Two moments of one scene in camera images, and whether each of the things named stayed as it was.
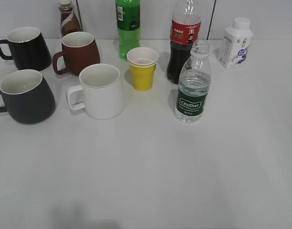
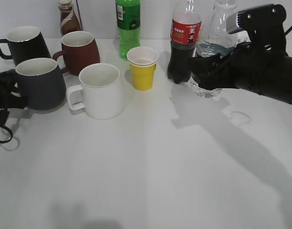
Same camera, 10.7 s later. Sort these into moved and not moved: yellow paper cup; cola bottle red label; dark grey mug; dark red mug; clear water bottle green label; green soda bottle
Moved: clear water bottle green label; dark grey mug
Not moved: cola bottle red label; yellow paper cup; dark red mug; green soda bottle
